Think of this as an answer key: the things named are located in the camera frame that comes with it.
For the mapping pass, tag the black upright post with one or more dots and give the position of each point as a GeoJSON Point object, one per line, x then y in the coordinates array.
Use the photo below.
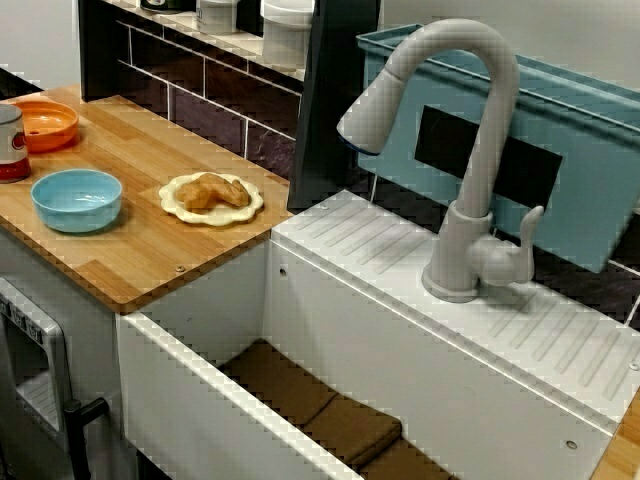
{"type": "Point", "coordinates": [325, 125]}

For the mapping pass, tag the dark tiled backsplash with shelf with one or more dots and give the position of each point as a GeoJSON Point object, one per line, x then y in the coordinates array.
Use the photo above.
{"type": "Point", "coordinates": [220, 115]}

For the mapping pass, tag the teal dish rack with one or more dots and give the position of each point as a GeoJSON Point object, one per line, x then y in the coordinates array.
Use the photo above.
{"type": "Point", "coordinates": [590, 190]}

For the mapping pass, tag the wooden countertop board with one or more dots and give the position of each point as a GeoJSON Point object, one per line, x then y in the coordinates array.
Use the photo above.
{"type": "Point", "coordinates": [625, 450]}
{"type": "Point", "coordinates": [125, 250]}

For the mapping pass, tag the grey toy faucet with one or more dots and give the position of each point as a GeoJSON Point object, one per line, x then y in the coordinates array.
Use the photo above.
{"type": "Point", "coordinates": [500, 100]}

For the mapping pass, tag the orange bowl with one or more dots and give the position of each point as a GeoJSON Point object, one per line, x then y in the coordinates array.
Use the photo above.
{"type": "Point", "coordinates": [50, 132]}

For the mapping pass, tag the tomato print tin can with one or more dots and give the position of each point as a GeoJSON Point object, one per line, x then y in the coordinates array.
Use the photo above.
{"type": "Point", "coordinates": [10, 150]}

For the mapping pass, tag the dark jar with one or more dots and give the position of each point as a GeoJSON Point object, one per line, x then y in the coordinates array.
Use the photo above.
{"type": "Point", "coordinates": [160, 5]}

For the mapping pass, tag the silver dishwasher panel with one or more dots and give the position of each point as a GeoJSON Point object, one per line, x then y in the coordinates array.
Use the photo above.
{"type": "Point", "coordinates": [30, 350]}

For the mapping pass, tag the light blue bowl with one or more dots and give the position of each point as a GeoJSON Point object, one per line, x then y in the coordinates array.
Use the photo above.
{"type": "Point", "coordinates": [75, 215]}

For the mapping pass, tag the brown folded cloth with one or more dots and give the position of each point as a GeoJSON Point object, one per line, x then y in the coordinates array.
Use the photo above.
{"type": "Point", "coordinates": [280, 380]}

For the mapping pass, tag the plain white canister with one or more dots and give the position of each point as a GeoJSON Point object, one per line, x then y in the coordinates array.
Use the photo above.
{"type": "Point", "coordinates": [287, 30]}

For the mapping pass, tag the cream flower-shaped plate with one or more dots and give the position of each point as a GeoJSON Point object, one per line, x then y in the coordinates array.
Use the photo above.
{"type": "Point", "coordinates": [215, 216]}

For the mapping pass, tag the brown toy chicken piece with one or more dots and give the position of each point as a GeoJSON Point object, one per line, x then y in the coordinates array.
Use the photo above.
{"type": "Point", "coordinates": [200, 195]}

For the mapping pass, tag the white canister with print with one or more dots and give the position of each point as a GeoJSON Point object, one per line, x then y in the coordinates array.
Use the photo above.
{"type": "Point", "coordinates": [217, 15]}

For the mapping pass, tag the white toy sink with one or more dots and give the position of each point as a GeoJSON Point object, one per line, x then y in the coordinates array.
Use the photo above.
{"type": "Point", "coordinates": [350, 320]}

